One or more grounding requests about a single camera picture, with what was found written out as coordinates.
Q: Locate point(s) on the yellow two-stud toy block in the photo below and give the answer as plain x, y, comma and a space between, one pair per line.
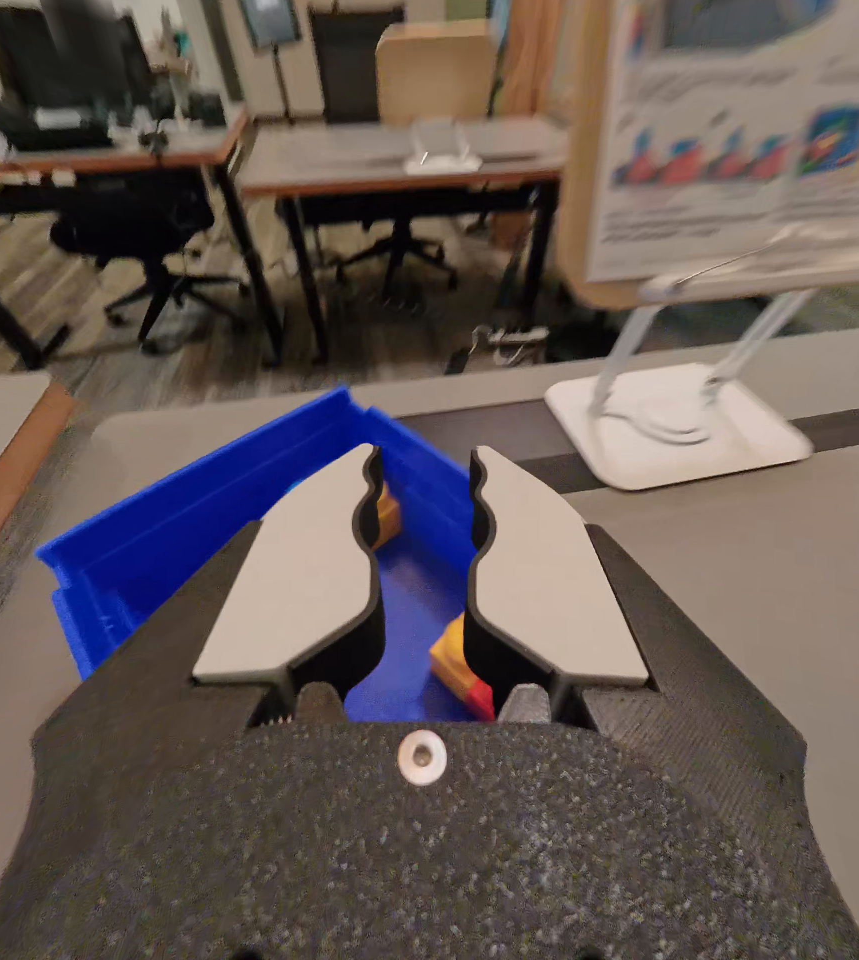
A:
390, 517
450, 652

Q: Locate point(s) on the black desk equipment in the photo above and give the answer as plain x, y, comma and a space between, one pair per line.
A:
62, 75

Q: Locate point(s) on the red single-stud toy block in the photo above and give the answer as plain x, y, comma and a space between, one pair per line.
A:
483, 701

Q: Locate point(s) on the small wooden display board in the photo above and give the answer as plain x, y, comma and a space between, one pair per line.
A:
437, 75

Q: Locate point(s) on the small clear stand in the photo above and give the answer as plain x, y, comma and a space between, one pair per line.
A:
441, 157

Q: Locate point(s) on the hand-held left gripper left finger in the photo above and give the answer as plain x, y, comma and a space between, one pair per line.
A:
294, 592

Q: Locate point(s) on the black upright panel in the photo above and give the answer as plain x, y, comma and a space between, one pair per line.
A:
351, 67

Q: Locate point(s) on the black office chair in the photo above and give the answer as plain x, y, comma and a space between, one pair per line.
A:
137, 225
399, 255

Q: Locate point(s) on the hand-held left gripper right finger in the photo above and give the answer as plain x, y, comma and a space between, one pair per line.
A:
557, 592

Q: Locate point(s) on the blue plastic bin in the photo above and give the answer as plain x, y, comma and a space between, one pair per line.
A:
174, 517

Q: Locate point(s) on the black framed sign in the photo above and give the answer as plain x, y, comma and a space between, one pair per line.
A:
270, 22

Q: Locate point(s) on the printed instruction sheet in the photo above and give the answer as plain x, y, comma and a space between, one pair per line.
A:
737, 150

